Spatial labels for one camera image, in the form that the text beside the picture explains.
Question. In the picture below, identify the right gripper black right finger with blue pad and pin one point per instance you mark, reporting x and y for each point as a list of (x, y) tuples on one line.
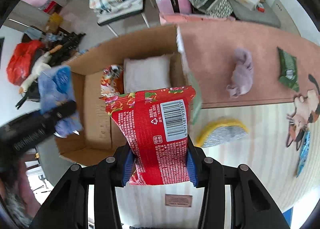
[(251, 204)]

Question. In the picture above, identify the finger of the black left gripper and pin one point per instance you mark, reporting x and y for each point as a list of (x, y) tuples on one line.
[(63, 111)]

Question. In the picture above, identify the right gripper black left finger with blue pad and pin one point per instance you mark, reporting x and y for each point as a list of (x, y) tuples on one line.
[(67, 204)]

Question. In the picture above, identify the blue snack packet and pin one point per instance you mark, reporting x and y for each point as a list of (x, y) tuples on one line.
[(56, 89)]

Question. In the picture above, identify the yellow silver sponge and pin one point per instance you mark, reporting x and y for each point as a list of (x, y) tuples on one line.
[(221, 131)]

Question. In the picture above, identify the red snack packet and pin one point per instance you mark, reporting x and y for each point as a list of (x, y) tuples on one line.
[(155, 124)]

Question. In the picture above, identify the lilac cloth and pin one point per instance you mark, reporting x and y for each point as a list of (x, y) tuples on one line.
[(242, 76)]

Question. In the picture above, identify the brown cardboard box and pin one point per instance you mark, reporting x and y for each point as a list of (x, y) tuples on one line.
[(100, 137)]

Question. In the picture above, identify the white goose plush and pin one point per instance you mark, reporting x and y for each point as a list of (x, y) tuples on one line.
[(40, 65)]

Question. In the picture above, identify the red plastic bag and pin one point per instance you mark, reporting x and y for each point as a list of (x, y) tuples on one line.
[(19, 65)]

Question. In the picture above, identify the colourful snack packet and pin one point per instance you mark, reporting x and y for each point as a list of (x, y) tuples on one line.
[(112, 82)]

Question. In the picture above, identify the light blue packet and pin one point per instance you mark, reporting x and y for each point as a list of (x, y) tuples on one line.
[(303, 153)]

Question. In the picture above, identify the white pillow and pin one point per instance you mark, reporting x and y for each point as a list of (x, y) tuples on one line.
[(151, 73)]

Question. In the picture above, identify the white folding stool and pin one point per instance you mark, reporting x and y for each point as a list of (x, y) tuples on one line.
[(137, 7)]

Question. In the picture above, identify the pink striped cat rug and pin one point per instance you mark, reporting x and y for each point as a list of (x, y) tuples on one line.
[(209, 47)]

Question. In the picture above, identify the green snack packet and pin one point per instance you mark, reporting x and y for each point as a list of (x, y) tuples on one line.
[(288, 70)]

